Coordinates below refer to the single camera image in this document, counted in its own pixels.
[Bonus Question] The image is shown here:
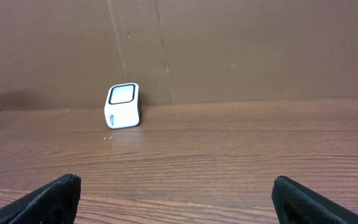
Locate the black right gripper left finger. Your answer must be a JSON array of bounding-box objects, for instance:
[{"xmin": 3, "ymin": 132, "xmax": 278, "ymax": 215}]
[{"xmin": 0, "ymin": 174, "xmax": 81, "ymax": 224}]

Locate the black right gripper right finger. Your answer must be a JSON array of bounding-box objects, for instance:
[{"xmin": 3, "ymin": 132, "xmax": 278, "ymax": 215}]
[{"xmin": 272, "ymin": 176, "xmax": 358, "ymax": 224}]

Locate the white barcode scanner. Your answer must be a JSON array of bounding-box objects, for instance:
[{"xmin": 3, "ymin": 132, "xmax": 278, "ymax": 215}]
[{"xmin": 104, "ymin": 83, "xmax": 142, "ymax": 129}]

